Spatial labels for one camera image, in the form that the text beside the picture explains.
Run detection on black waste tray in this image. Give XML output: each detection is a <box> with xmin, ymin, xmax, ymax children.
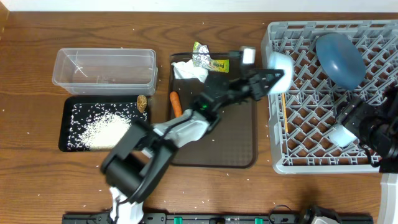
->
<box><xmin>58</xmin><ymin>96</ymin><xmax>149</xmax><ymax>152</ymax></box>

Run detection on aluminium foil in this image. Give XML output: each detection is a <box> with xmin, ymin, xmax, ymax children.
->
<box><xmin>192</xmin><ymin>42</ymin><xmax>211</xmax><ymax>69</ymax></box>

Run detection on spilled white rice pile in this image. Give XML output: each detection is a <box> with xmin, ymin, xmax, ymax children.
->
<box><xmin>79</xmin><ymin>113</ymin><xmax>131</xmax><ymax>151</ymax></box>

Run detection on white napkin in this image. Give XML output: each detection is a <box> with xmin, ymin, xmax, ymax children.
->
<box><xmin>171</xmin><ymin>60</ymin><xmax>208</xmax><ymax>83</ymax></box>

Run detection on light blue cup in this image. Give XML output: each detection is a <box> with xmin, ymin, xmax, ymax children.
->
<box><xmin>328</xmin><ymin>124</ymin><xmax>357</xmax><ymax>147</ymax></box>

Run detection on brown food scrap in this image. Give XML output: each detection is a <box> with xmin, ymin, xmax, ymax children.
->
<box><xmin>136</xmin><ymin>95</ymin><xmax>147</xmax><ymax>113</ymax></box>

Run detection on black rail at table edge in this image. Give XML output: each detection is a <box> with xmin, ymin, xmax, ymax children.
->
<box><xmin>62</xmin><ymin>204</ymin><xmax>374</xmax><ymax>224</ymax></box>

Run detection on wooden chopstick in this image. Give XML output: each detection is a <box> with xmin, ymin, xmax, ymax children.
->
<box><xmin>282</xmin><ymin>93</ymin><xmax>289</xmax><ymax>133</ymax></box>

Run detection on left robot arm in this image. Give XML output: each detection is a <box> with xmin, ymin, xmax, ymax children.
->
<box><xmin>100</xmin><ymin>69</ymin><xmax>287</xmax><ymax>223</ymax></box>

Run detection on clear plastic bin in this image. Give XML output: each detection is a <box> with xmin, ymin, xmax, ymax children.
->
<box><xmin>52</xmin><ymin>48</ymin><xmax>158</xmax><ymax>96</ymax></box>

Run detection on yellow green candy wrapper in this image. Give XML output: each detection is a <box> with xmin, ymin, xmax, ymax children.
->
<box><xmin>209</xmin><ymin>59</ymin><xmax>229</xmax><ymax>73</ymax></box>

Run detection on dark blue plate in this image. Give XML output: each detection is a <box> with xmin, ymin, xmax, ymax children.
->
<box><xmin>315</xmin><ymin>33</ymin><xmax>366</xmax><ymax>90</ymax></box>

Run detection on light blue rice bowl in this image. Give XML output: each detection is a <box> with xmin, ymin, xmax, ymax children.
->
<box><xmin>267</xmin><ymin>51</ymin><xmax>294</xmax><ymax>95</ymax></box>

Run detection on orange carrot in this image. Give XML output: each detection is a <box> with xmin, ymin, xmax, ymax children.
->
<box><xmin>169</xmin><ymin>91</ymin><xmax>182</xmax><ymax>118</ymax></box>

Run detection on dark brown serving tray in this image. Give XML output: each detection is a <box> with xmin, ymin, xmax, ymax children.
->
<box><xmin>169</xmin><ymin>53</ymin><xmax>258</xmax><ymax>169</ymax></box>

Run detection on grey plastic dishwasher rack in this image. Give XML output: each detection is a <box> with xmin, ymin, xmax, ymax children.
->
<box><xmin>261</xmin><ymin>20</ymin><xmax>397</xmax><ymax>174</ymax></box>

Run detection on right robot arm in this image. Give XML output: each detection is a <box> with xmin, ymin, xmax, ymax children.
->
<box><xmin>336</xmin><ymin>87</ymin><xmax>397</xmax><ymax>223</ymax></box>

